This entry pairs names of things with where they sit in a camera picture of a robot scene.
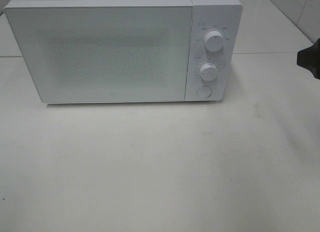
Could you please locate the white round knob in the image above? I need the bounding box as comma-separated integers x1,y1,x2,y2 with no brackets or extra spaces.
204,28,225,52
199,63,218,81

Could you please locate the white microwave door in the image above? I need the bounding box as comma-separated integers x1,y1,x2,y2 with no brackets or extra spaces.
5,6,193,104

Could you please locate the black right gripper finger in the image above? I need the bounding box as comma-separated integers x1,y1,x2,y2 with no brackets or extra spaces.
296,39,320,80

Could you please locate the white round door button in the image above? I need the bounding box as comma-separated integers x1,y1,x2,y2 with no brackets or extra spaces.
196,86,212,98

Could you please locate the white microwave oven body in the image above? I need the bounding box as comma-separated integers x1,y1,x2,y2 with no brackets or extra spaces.
4,0,243,103

